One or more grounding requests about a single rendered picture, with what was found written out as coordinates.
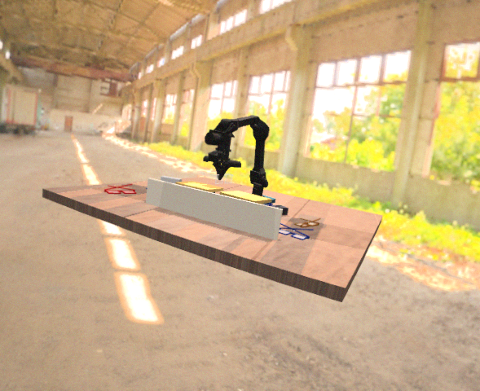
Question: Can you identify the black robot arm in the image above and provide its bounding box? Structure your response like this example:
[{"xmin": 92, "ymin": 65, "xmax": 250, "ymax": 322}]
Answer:
[{"xmin": 204, "ymin": 115, "xmax": 270, "ymax": 197}]

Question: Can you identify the white rectangular panel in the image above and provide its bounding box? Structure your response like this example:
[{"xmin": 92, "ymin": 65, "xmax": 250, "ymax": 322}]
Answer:
[{"xmin": 146, "ymin": 178, "xmax": 283, "ymax": 241}]

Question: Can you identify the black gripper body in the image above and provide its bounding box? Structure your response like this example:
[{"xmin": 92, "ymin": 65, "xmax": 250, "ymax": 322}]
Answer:
[{"xmin": 203, "ymin": 146, "xmax": 241, "ymax": 168}]

